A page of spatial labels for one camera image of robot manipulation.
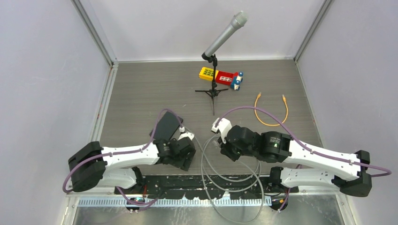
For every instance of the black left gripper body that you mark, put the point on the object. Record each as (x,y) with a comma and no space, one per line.
(179,160)

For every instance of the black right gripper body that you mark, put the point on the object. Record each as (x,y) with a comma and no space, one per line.
(233,153)

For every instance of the black network switch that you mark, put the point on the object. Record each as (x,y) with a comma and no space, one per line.
(167,126)

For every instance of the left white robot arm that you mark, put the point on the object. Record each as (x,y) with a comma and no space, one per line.
(95,165)

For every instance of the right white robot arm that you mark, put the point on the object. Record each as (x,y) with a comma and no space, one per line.
(346,172)

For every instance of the black microphone tripod stand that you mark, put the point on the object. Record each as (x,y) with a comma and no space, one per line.
(213,92)

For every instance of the colourful toy block vehicle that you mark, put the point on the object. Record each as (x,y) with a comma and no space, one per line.
(233,80)

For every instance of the grey handheld microphone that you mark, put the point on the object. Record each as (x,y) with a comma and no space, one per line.
(238,21)

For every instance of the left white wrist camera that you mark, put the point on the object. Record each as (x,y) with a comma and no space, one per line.
(186,135)

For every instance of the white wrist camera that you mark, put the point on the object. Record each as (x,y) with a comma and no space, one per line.
(186,135)
(221,126)

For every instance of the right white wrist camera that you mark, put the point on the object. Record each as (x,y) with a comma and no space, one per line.
(221,126)

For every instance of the slotted cable duct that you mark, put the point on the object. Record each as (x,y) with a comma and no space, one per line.
(121,202)

